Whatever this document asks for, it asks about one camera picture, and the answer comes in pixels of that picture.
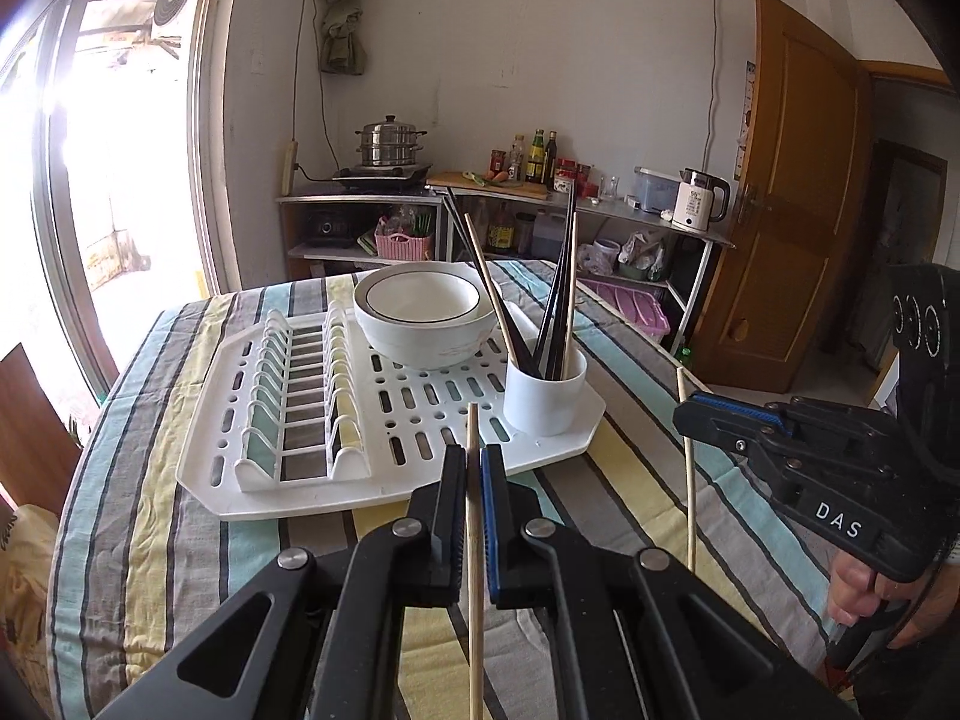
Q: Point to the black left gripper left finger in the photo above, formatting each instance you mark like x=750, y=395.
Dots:
x=441, y=508

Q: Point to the pink plastic basket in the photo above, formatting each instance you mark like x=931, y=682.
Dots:
x=404, y=248

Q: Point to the metal shelf table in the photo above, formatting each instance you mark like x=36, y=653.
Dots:
x=620, y=217

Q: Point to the clear plastic container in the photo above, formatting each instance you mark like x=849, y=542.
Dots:
x=654, y=192

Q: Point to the metal shelf rack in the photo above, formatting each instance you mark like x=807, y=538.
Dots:
x=327, y=228

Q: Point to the white utensil holder cup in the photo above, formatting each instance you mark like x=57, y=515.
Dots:
x=544, y=408

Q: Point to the white power strip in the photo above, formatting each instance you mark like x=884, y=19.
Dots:
x=288, y=168

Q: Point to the white bowl dark rim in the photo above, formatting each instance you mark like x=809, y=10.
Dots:
x=424, y=315

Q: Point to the white electric kettle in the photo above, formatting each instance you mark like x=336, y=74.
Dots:
x=702, y=200

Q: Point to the stainless steel steamer pot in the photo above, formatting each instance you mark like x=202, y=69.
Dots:
x=389, y=143

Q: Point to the brown wooden door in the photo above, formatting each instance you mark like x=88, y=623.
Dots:
x=800, y=199

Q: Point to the green glass bottle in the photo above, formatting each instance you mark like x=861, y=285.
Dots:
x=683, y=356

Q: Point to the hanging grey-green cloth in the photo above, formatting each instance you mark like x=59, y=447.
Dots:
x=340, y=49

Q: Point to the black induction cooker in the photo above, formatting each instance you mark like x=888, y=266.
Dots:
x=383, y=179

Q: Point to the black chopstick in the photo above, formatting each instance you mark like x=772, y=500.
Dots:
x=548, y=323
x=495, y=292
x=556, y=349
x=487, y=284

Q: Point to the green sauce bottle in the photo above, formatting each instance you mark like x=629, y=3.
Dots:
x=536, y=158

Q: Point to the wooden cutting board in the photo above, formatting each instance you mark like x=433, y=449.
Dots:
x=466, y=182

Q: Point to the striped tablecloth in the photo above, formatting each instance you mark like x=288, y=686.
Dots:
x=139, y=562

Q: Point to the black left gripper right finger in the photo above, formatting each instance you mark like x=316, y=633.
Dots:
x=516, y=574

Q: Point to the dark soy sauce bottle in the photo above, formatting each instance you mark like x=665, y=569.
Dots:
x=548, y=166

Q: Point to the person's right hand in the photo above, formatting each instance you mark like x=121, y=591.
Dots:
x=856, y=591

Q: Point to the white plastic dish rack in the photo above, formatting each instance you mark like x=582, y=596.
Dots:
x=301, y=416

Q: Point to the pink lid storage box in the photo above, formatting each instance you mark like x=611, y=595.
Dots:
x=640, y=307

